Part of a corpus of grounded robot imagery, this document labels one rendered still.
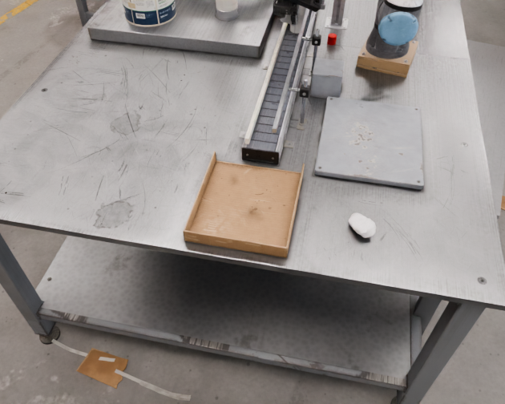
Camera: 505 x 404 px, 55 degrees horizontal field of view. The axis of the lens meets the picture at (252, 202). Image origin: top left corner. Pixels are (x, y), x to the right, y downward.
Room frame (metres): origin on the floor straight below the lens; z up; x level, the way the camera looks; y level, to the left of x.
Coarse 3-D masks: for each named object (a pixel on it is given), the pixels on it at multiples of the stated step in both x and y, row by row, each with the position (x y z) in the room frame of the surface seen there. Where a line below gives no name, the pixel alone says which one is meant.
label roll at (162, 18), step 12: (132, 0) 1.74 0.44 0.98; (144, 0) 1.74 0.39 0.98; (156, 0) 1.75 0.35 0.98; (168, 0) 1.79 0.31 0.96; (132, 12) 1.75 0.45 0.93; (144, 12) 1.74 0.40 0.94; (156, 12) 1.74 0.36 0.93; (168, 12) 1.78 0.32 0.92; (144, 24) 1.74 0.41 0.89; (156, 24) 1.74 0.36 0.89
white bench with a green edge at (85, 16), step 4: (76, 0) 3.22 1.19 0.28; (80, 0) 3.20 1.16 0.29; (84, 0) 3.23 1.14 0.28; (76, 4) 3.22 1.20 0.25; (80, 4) 3.21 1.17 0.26; (84, 4) 3.23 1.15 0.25; (80, 8) 3.21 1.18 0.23; (84, 8) 3.22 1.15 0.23; (80, 12) 3.21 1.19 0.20; (84, 12) 3.21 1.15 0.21; (88, 12) 3.22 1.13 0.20; (92, 12) 3.22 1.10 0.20; (80, 16) 3.22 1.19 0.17; (84, 16) 3.20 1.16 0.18; (88, 16) 3.20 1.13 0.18; (84, 20) 3.21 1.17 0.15; (88, 20) 3.22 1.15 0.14; (84, 24) 3.21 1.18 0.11
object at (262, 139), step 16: (288, 32) 1.69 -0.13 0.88; (304, 32) 1.69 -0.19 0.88; (288, 48) 1.58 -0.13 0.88; (288, 64) 1.47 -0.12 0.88; (272, 80) 1.38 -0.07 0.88; (272, 96) 1.29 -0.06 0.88; (288, 96) 1.29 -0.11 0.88; (272, 112) 1.21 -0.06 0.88; (256, 128) 1.13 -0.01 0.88; (272, 128) 1.13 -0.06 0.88; (256, 144) 1.06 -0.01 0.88; (272, 144) 1.06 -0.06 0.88
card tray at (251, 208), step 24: (216, 168) 1.00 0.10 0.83; (240, 168) 1.00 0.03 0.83; (264, 168) 1.00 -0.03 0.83; (216, 192) 0.91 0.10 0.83; (240, 192) 0.91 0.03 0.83; (264, 192) 0.91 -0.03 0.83; (288, 192) 0.91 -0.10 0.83; (192, 216) 0.81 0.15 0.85; (216, 216) 0.82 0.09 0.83; (240, 216) 0.82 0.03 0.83; (264, 216) 0.82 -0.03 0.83; (288, 216) 0.82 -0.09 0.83; (192, 240) 0.74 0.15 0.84; (216, 240) 0.73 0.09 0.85; (240, 240) 0.72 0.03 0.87; (264, 240) 0.74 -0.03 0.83; (288, 240) 0.72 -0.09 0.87
